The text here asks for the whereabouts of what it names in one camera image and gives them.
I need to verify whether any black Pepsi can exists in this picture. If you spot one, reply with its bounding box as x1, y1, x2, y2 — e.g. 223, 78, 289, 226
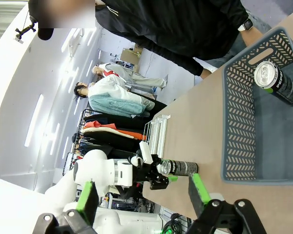
253, 60, 293, 106
161, 159, 199, 177

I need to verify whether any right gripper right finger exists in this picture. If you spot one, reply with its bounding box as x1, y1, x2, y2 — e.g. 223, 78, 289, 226
185, 173, 268, 234

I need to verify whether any person's left hand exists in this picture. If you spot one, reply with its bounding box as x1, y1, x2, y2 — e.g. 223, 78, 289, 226
241, 26, 270, 47

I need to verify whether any person's left forearm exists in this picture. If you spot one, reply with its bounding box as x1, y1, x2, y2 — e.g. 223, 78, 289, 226
217, 0, 250, 31

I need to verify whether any white can dispenser rack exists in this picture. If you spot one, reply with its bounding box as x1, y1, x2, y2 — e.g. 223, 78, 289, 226
144, 114, 171, 159

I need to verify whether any black camera bracket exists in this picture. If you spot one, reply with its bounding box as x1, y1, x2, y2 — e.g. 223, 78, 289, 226
14, 20, 38, 41

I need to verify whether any rack of dark orange clothes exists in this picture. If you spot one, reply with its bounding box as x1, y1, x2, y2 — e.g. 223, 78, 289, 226
63, 109, 147, 173

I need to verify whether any white smartwatch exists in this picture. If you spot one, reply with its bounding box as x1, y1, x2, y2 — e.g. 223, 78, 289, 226
237, 19, 254, 32

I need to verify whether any person in black jacket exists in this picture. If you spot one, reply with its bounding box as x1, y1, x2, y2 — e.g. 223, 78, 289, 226
29, 0, 272, 80

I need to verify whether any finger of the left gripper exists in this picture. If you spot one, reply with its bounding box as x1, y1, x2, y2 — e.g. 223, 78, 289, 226
150, 173, 179, 191
151, 154, 165, 172

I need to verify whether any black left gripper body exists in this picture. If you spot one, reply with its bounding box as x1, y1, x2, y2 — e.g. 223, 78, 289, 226
133, 163, 160, 183

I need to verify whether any grey plastic lattice basket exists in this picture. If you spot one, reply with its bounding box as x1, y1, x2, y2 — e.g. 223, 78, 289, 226
221, 26, 293, 186

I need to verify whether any large cardboard box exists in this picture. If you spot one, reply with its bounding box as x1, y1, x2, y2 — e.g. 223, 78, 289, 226
119, 47, 144, 72

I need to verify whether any person's right forearm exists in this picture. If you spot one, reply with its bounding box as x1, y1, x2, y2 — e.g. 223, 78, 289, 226
146, 40, 205, 77

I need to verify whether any person's right hand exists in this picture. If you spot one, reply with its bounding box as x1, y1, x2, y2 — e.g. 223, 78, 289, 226
200, 67, 219, 80

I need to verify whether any mannequin in grey red outfit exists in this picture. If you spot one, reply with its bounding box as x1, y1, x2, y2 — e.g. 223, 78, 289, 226
91, 62, 168, 90

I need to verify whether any mannequin in white teal jacket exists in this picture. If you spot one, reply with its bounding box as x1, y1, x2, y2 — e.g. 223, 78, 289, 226
73, 73, 168, 118

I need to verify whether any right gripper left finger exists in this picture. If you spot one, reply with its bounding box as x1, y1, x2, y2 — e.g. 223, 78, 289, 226
33, 180, 99, 234

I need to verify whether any black cable bundle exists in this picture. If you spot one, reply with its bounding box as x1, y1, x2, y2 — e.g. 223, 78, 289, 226
161, 213, 194, 234

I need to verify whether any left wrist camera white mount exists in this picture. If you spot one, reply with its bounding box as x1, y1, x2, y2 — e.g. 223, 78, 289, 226
130, 141, 154, 168

